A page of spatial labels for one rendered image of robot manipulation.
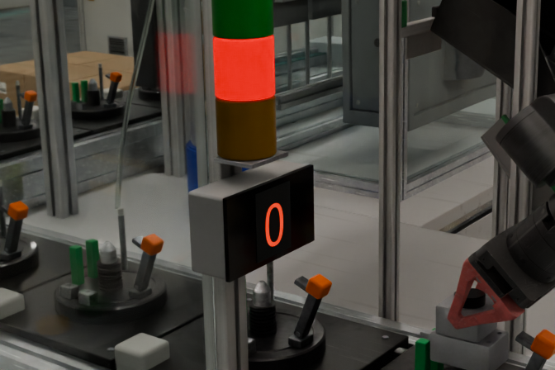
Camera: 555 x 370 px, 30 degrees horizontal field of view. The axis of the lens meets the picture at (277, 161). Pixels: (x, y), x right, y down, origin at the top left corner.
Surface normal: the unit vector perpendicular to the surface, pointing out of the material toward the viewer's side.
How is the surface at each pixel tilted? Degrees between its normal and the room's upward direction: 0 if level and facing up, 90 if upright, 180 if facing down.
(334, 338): 0
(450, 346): 90
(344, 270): 0
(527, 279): 42
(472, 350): 90
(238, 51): 90
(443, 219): 90
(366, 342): 0
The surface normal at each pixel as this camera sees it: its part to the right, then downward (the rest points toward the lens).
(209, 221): -0.60, 0.22
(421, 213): -0.02, -0.96
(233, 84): -0.34, 0.25
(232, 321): 0.80, 0.14
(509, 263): 0.52, -0.62
